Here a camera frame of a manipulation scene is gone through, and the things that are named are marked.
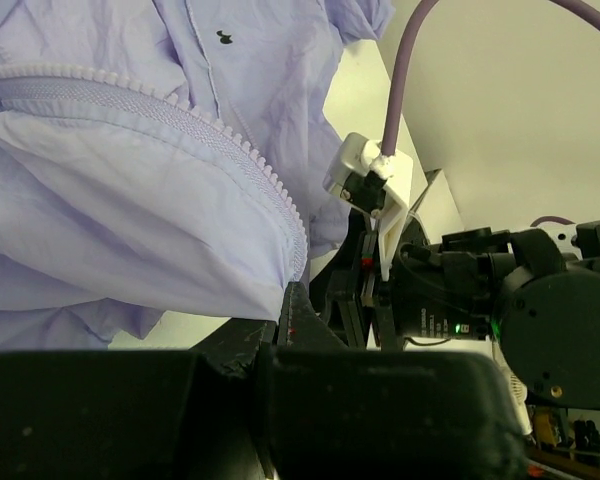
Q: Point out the lavender zip jacket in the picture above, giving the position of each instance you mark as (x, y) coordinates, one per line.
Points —
(164, 156)

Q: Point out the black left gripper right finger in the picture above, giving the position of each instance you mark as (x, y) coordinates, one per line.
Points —
(331, 412)

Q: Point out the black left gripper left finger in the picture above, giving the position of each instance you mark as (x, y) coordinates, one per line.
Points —
(132, 414)

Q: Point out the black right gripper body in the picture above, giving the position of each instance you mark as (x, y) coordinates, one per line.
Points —
(435, 293)

